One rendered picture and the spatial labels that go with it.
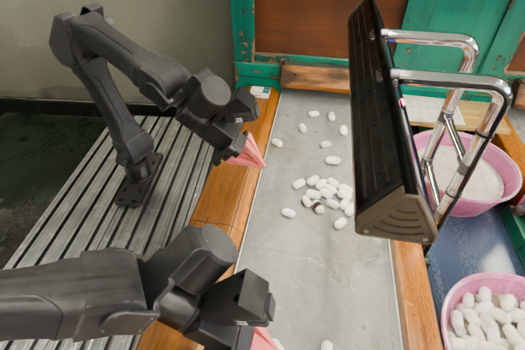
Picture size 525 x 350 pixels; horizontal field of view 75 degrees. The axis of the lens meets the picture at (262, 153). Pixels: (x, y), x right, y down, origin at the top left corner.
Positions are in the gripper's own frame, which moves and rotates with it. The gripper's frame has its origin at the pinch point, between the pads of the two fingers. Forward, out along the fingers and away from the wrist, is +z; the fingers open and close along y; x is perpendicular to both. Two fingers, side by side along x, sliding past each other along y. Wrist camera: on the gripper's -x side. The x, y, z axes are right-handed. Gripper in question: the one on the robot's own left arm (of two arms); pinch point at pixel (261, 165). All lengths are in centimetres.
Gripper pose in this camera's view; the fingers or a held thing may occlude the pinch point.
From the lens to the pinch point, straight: 71.3
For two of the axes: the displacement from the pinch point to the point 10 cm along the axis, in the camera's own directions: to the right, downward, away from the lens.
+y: 1.7, -6.4, 7.5
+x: -6.4, 5.1, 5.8
